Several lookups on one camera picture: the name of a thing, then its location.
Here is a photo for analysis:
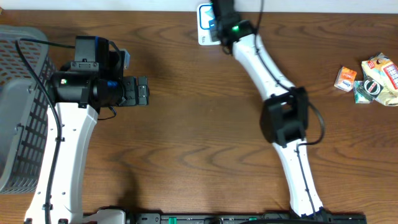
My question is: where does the small orange tissue pack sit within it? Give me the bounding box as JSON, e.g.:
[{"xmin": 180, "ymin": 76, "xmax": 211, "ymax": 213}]
[{"xmin": 334, "ymin": 67, "xmax": 357, "ymax": 92}]

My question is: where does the small teal tissue pack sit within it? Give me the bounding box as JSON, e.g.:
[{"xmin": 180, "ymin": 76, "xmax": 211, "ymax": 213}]
[{"xmin": 353, "ymin": 80, "xmax": 371, "ymax": 104}]

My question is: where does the red white tape roll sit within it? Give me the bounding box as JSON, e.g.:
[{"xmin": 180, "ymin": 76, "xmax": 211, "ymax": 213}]
[{"xmin": 358, "ymin": 77, "xmax": 384, "ymax": 101}]

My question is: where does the green Zappy wipes pack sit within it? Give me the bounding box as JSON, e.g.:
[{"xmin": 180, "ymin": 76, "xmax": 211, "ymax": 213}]
[{"xmin": 200, "ymin": 5, "xmax": 215, "ymax": 30}]

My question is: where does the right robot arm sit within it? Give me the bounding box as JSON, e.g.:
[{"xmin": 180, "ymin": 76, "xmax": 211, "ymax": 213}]
[{"xmin": 209, "ymin": 0, "xmax": 325, "ymax": 220}]

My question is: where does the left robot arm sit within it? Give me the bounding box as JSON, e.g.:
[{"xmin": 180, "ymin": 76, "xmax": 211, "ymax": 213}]
[{"xmin": 24, "ymin": 35, "xmax": 149, "ymax": 223}]

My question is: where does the white barcode scanner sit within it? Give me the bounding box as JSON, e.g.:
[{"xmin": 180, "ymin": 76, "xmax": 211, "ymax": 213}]
[{"xmin": 197, "ymin": 3, "xmax": 220, "ymax": 46}]

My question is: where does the grey plastic mesh basket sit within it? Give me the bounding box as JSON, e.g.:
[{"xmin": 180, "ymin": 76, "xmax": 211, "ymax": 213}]
[{"xmin": 1, "ymin": 25, "xmax": 56, "ymax": 194}]

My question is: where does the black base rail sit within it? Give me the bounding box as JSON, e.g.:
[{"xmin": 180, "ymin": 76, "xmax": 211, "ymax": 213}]
[{"xmin": 83, "ymin": 212, "xmax": 368, "ymax": 224}]

